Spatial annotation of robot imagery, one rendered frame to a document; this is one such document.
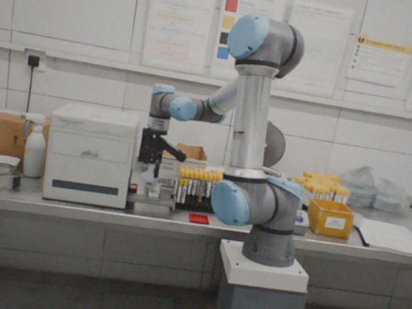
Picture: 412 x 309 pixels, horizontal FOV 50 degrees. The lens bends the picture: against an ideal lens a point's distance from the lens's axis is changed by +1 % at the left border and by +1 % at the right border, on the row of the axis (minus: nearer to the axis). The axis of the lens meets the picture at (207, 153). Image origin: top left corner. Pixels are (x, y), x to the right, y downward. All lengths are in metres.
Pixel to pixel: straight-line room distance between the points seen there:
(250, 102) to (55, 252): 1.54
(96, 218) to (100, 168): 0.17
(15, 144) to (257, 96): 1.13
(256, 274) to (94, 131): 0.70
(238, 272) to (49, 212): 0.69
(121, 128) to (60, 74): 0.74
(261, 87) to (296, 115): 1.09
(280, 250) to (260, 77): 0.47
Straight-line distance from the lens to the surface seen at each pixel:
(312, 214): 1.75
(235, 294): 1.24
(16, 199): 1.60
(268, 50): 1.13
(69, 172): 1.56
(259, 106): 1.12
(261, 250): 1.24
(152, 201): 1.57
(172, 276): 2.39
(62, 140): 1.54
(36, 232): 2.38
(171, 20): 2.09
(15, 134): 1.93
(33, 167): 1.81
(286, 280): 1.23
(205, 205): 1.67
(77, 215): 1.56
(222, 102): 1.41
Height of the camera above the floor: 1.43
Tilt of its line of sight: 12 degrees down
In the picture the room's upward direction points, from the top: 10 degrees clockwise
